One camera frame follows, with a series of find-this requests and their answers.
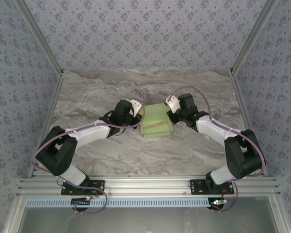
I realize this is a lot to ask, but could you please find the small black circuit board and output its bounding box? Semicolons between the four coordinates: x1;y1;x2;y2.
209;198;227;210
71;197;92;207

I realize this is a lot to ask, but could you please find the aluminium frame post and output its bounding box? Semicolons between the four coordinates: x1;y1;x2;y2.
14;0;64;76
229;0;279;76

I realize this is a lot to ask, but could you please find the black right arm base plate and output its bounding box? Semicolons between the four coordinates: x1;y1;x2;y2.
189;179;235;196

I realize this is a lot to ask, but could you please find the light green paper box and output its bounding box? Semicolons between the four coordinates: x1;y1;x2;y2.
140;103;173;139

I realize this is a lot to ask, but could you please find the light blue slotted cable duct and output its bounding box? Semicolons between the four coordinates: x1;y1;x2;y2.
25;197;210;208

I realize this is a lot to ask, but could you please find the aluminium table side rail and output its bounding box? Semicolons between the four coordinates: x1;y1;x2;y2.
28;72;64;178
230;70;268;177

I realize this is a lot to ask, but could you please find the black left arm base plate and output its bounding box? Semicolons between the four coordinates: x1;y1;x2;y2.
61;180;105;196

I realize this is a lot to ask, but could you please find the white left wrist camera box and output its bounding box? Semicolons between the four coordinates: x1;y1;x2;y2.
129;98;144;114

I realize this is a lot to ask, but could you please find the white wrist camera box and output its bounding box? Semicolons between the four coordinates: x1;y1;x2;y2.
129;98;144;114
164;95;181;114

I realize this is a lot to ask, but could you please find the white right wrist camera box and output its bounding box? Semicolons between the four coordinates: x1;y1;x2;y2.
164;95;181;114

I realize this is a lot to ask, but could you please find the aluminium mounting rail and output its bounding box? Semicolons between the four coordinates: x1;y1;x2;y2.
16;176;281;196

